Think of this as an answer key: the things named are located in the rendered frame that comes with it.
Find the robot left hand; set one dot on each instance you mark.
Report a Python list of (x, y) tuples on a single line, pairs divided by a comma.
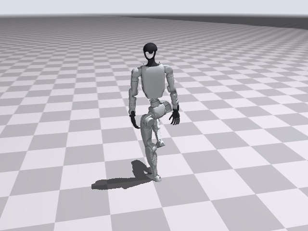
[(133, 119)]

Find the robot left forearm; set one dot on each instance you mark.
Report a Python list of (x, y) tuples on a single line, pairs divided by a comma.
[(132, 102)]

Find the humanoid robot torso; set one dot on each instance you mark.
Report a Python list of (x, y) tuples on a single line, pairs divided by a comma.
[(153, 85)]

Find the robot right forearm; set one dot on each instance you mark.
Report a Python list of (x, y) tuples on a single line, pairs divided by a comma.
[(174, 99)]

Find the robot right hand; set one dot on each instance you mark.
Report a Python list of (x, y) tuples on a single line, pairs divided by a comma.
[(176, 116)]

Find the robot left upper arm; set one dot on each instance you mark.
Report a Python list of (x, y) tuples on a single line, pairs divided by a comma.
[(135, 73)]

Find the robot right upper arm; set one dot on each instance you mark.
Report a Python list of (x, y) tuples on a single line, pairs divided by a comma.
[(170, 78)]

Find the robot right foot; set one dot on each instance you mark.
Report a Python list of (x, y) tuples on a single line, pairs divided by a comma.
[(160, 144)]

